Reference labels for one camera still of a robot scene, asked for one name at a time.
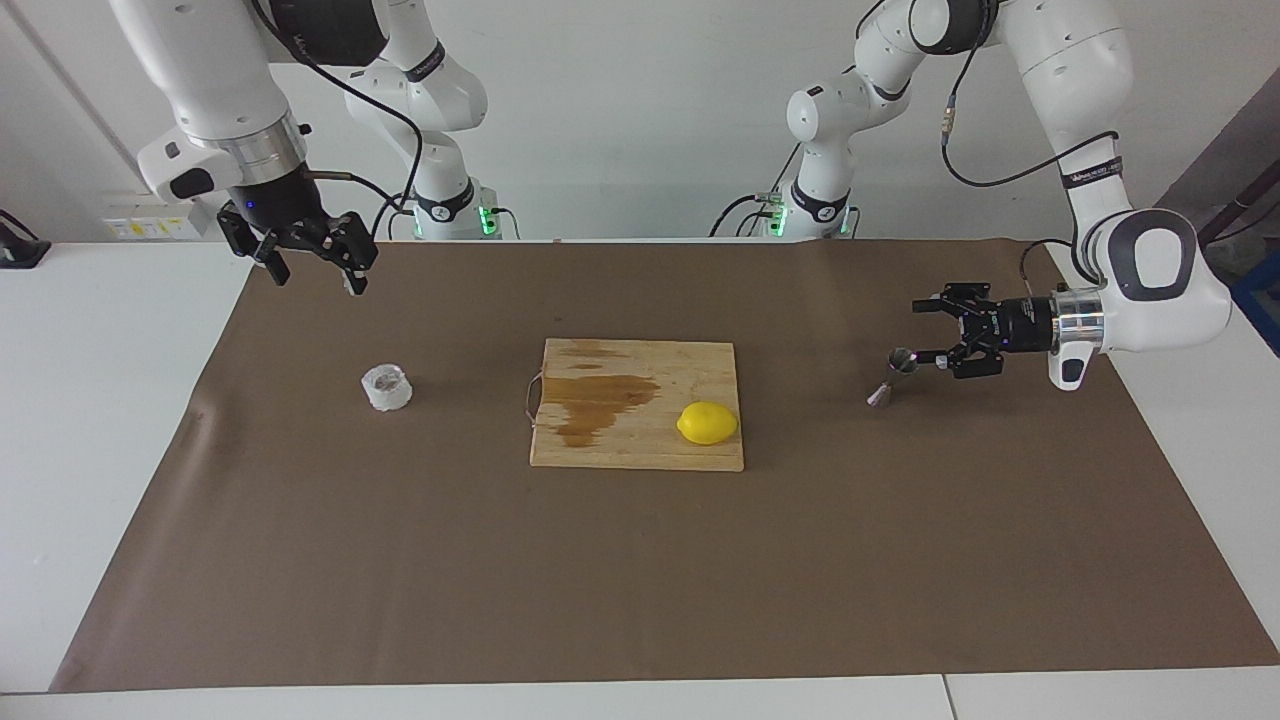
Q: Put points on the yellow lemon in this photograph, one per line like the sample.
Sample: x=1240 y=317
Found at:
x=707 y=423

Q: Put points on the white wall socket box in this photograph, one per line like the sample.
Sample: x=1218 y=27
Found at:
x=150 y=225

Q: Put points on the wooden cutting board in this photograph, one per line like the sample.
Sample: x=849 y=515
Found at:
x=650 y=450

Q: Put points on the steel double jigger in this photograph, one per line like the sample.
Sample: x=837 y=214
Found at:
x=903 y=362

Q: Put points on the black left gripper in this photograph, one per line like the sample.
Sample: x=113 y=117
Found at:
x=1025 y=325

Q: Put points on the black table clamp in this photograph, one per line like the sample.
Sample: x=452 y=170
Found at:
x=20 y=252

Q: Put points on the blue crate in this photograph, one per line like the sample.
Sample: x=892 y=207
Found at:
x=1262 y=310

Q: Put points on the brown paper table mat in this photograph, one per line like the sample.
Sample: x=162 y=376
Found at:
x=400 y=550

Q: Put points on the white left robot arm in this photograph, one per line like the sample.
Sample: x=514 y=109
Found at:
x=1160 y=270

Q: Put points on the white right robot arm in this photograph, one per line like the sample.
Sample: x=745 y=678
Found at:
x=220 y=70

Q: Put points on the black tripod stand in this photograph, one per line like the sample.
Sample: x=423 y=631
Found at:
x=1215 y=225

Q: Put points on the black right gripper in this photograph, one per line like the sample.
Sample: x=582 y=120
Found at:
x=275 y=200

